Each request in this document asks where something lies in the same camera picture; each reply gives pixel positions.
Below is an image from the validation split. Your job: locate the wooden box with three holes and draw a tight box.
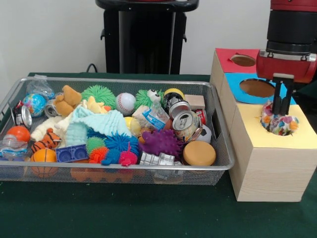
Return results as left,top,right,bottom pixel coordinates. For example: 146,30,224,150
210,48,317,203

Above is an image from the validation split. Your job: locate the blue spiky ball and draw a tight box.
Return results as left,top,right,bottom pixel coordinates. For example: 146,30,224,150
88,131,139,159

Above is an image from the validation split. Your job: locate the small patterned cloth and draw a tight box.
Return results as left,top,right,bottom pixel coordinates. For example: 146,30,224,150
260,100,300,136

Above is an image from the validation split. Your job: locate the purple spiky ball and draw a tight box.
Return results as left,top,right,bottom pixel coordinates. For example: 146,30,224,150
138,128,184,158

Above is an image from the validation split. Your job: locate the tiger plush toy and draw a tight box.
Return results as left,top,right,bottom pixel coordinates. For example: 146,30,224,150
32,128,62,152

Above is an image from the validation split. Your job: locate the small globe ball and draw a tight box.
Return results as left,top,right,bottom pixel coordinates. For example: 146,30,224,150
22,93,47,118

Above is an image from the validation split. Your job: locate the crushed drink can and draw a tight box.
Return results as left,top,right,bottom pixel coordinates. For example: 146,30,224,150
172,110,203,142

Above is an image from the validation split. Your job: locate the white baseball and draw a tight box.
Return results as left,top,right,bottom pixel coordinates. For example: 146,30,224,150
115,92,137,115

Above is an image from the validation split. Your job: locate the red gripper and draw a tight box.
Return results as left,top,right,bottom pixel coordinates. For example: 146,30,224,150
255,55,317,116

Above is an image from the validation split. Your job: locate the small basketball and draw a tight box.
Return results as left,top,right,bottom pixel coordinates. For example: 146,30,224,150
30,148,59,178

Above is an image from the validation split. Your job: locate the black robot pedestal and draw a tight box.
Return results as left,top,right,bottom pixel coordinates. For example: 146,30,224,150
95,0,200,75

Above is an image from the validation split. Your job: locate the green spiky ball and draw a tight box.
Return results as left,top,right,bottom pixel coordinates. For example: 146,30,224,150
81,84,116,110

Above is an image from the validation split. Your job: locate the shallow mesh bin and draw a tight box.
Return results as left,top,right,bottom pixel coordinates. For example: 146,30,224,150
0,76,235,186

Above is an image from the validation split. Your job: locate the light blue knitted cloth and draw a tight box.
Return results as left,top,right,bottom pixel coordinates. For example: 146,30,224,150
65,105,132,147

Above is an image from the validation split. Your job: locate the orange ball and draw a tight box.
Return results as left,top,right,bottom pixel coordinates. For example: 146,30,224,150
6,125,31,143

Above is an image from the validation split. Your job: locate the dark green side tablecloth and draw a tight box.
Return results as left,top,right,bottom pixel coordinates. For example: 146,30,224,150
296,81,317,102

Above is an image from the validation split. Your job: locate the brown teddy bear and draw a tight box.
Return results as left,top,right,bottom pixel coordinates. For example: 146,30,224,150
53,85,82,117

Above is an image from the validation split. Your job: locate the orange round sponge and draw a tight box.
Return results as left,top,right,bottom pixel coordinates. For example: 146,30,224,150
182,140,217,166

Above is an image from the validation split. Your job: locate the green spiky toy with eyes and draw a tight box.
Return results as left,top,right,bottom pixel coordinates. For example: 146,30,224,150
135,88,166,109

